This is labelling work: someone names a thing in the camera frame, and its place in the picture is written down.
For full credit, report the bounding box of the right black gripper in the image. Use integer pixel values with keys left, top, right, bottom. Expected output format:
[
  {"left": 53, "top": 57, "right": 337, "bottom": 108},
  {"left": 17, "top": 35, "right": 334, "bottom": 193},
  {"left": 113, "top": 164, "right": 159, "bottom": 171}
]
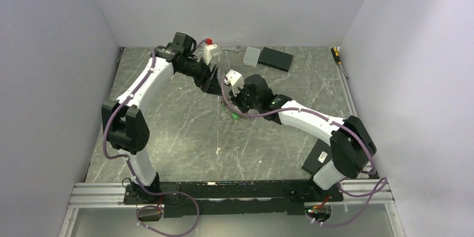
[{"left": 229, "top": 82, "right": 262, "bottom": 113}]

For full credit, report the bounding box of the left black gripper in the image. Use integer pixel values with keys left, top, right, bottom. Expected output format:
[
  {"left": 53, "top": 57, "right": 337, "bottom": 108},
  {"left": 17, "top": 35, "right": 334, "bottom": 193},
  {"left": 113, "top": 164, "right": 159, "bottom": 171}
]
[{"left": 177, "top": 55, "right": 223, "bottom": 96}]

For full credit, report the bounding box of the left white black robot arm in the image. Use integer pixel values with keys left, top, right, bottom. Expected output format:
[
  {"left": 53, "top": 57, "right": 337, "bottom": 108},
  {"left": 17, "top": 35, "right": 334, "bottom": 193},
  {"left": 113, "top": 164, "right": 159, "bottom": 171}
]
[{"left": 101, "top": 32, "right": 222, "bottom": 203}]

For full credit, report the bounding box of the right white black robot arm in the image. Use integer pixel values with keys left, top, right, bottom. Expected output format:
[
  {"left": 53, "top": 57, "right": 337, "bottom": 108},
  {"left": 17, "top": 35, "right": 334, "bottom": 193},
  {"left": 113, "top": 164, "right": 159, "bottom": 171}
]
[{"left": 222, "top": 70, "right": 376, "bottom": 201}]

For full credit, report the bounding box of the translucent white plastic box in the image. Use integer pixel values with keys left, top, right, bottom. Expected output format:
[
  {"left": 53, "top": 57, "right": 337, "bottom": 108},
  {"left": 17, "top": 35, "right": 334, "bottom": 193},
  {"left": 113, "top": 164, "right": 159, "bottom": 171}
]
[{"left": 243, "top": 47, "right": 261, "bottom": 67}]

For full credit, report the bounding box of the black flat rectangular box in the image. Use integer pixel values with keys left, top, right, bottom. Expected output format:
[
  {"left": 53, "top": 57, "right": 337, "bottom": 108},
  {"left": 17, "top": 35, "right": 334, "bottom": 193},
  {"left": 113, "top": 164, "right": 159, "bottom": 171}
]
[{"left": 258, "top": 47, "right": 293, "bottom": 72}]

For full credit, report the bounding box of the silver open-end wrench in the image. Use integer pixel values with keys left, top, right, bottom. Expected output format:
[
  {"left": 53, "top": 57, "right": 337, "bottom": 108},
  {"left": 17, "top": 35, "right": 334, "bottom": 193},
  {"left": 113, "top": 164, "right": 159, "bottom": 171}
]
[{"left": 221, "top": 45, "right": 243, "bottom": 53}]

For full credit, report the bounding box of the yellow black screwdriver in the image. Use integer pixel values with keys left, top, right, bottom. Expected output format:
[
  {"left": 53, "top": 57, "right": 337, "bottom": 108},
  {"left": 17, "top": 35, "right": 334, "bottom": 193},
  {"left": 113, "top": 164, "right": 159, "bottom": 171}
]
[{"left": 331, "top": 47, "right": 349, "bottom": 79}]

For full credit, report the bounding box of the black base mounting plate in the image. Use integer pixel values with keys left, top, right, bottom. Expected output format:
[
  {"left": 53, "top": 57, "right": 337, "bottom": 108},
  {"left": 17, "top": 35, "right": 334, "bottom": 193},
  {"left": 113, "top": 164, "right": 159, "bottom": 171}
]
[{"left": 123, "top": 179, "right": 343, "bottom": 218}]

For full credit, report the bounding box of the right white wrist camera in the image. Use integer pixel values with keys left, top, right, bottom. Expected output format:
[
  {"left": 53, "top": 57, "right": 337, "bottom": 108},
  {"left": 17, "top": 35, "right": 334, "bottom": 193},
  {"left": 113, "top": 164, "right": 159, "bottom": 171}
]
[{"left": 224, "top": 70, "right": 244, "bottom": 88}]

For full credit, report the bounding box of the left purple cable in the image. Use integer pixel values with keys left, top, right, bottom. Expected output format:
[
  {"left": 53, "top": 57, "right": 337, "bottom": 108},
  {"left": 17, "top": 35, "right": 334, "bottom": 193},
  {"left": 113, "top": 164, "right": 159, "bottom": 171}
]
[{"left": 102, "top": 39, "right": 208, "bottom": 237}]

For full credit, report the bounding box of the aluminium extrusion rail frame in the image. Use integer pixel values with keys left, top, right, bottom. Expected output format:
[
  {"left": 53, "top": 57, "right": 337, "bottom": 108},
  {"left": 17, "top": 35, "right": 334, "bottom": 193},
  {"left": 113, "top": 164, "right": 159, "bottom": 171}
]
[{"left": 59, "top": 179, "right": 406, "bottom": 236}]

